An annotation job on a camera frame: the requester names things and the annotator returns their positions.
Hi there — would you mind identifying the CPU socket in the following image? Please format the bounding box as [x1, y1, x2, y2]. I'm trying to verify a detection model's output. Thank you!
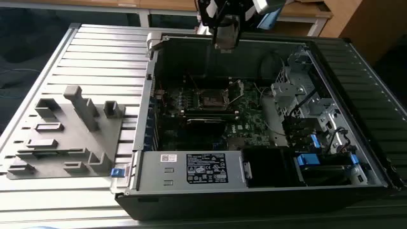
[196, 88, 233, 112]

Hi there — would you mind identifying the green motherboard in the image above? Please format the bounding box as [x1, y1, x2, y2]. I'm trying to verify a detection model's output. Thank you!
[151, 80, 278, 151]

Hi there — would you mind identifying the black graphics card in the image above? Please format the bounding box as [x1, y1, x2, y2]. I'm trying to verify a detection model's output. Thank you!
[185, 117, 228, 146]

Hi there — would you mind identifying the silver chipset heatsink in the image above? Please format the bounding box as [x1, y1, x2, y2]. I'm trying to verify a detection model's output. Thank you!
[227, 136, 248, 150]

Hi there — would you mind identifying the wooden cabinet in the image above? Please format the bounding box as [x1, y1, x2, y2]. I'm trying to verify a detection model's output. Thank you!
[319, 0, 407, 66]

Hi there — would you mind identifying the blue plastic latch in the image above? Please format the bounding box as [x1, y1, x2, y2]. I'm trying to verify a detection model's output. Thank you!
[307, 134, 320, 149]

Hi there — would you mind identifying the blue disk carrier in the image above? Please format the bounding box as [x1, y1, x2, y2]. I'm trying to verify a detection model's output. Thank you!
[295, 153, 360, 187]

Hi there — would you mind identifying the silver power supply unit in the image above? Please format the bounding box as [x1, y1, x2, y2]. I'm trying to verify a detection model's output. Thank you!
[125, 150, 248, 191]

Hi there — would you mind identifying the black office chair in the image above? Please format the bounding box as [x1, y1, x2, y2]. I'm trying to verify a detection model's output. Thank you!
[0, 14, 36, 64]

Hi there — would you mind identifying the grey parts rack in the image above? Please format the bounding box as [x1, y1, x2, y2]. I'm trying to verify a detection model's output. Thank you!
[5, 85, 127, 180]

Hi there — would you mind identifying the black PC case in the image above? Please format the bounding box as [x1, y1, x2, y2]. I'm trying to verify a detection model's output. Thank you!
[109, 31, 407, 221]

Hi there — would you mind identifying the black looped cable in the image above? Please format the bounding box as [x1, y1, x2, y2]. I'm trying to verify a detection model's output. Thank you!
[257, 51, 286, 81]

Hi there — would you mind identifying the silver metal bracket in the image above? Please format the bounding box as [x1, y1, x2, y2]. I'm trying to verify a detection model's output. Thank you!
[270, 82, 308, 104]

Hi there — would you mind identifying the thick black cable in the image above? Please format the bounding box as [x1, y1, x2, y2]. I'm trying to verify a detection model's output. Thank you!
[287, 86, 319, 119]

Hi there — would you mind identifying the wooden desk white frame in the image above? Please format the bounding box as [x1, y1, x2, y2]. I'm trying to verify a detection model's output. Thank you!
[0, 0, 334, 37]

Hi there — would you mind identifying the black plastic bracket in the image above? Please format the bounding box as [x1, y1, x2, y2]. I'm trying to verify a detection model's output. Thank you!
[282, 116, 323, 145]

